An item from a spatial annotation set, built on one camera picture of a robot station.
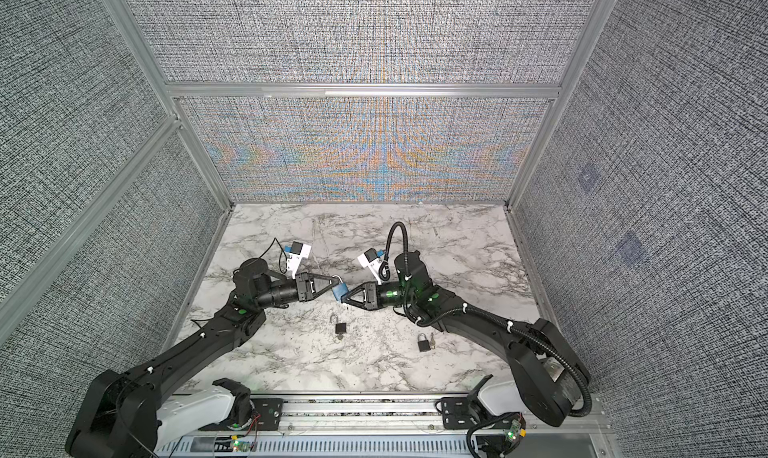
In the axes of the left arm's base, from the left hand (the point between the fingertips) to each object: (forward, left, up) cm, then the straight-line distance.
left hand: (337, 284), depth 73 cm
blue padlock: (-1, -1, -1) cm, 1 cm away
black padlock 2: (-8, -23, -21) cm, 32 cm away
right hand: (-3, -2, -2) cm, 4 cm away
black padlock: (-2, +1, -22) cm, 22 cm away
